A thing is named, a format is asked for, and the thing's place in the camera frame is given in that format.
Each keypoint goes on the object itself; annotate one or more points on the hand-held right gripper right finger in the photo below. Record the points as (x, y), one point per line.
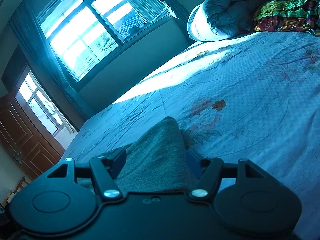
(193, 161)

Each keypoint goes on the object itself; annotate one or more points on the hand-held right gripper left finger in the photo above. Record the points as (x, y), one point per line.
(120, 160)

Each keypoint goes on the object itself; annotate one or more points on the grey-green pants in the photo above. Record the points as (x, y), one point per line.
(157, 160)

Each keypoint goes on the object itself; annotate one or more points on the white balcony curtain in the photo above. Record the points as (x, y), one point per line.
(67, 125)

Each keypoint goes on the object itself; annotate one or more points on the bed with floral sheet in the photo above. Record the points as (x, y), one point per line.
(250, 105)

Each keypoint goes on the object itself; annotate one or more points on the brown wooden door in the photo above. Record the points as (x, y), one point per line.
(27, 140)

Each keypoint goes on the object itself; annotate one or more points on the balcony window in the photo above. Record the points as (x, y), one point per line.
(40, 102)

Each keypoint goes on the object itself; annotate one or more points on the teal curtain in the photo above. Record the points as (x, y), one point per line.
(42, 62)
(172, 2)

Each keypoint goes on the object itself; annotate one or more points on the dark object on windowsill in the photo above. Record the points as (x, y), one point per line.
(135, 30)

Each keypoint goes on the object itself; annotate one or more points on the large bedroom window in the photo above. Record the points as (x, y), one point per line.
(87, 30)

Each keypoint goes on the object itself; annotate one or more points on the folded grey quilt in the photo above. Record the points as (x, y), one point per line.
(225, 12)

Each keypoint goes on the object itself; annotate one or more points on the colourful patterned pillow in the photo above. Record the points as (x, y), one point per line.
(287, 15)

